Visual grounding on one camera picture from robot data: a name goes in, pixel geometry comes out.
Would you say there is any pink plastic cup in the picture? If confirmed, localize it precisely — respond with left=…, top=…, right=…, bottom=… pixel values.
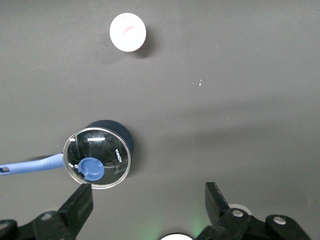
left=109, top=12, right=147, bottom=53

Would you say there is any glass lid blue knob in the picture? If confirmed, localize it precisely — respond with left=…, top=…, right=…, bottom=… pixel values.
left=62, top=127, right=132, bottom=190

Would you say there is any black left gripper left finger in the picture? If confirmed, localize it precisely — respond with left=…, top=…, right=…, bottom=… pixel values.
left=0, top=183, right=94, bottom=240

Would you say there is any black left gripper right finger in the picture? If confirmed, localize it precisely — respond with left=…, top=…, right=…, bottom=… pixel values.
left=197, top=181, right=312, bottom=240

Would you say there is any dark grey table mat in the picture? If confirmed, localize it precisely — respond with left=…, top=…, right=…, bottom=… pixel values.
left=0, top=0, right=320, bottom=240

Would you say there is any dark blue saucepan blue handle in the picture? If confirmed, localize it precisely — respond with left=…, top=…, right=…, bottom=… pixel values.
left=0, top=119, right=135, bottom=177

